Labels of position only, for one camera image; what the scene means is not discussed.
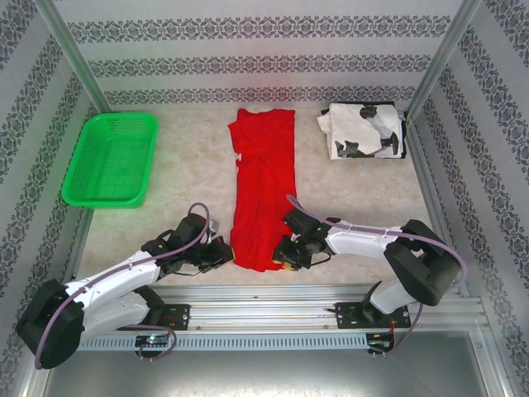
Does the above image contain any red t-shirt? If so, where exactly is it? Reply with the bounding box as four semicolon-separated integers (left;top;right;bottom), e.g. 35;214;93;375
228;108;299;274

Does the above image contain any grey metal sheet panel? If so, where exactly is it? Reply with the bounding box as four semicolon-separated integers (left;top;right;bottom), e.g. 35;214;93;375
24;330;508;397

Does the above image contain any folded white printed t-shirt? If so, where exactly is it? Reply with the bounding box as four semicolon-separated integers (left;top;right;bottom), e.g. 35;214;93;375
316;102;408;160

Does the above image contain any green plastic basket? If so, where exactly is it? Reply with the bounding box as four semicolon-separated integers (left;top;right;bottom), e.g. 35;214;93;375
60;112;161;210

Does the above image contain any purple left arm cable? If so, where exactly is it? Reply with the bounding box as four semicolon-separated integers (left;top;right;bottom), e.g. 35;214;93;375
35;201;214;370

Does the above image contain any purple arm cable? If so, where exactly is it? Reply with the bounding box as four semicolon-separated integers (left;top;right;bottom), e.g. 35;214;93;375
285;194;464;359
35;201;214;370

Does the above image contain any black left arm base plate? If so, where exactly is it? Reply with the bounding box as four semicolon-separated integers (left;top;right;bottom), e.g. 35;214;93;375
115;304;192;332

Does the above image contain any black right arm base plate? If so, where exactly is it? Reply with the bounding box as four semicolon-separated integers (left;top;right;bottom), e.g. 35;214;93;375
335;300;410;331

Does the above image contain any slotted grey cable duct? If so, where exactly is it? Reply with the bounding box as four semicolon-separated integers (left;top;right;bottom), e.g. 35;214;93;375
55;332;369;351

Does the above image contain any aluminium side rail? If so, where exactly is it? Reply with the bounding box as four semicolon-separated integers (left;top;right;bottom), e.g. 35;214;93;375
407;117;472;299
65;206;94;286

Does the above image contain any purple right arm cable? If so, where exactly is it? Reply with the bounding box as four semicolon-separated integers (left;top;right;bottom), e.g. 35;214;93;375
285;194;464;359

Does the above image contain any aluminium corner post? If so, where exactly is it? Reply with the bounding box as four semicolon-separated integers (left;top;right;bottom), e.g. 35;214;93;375
407;0;484;121
35;0;112;119

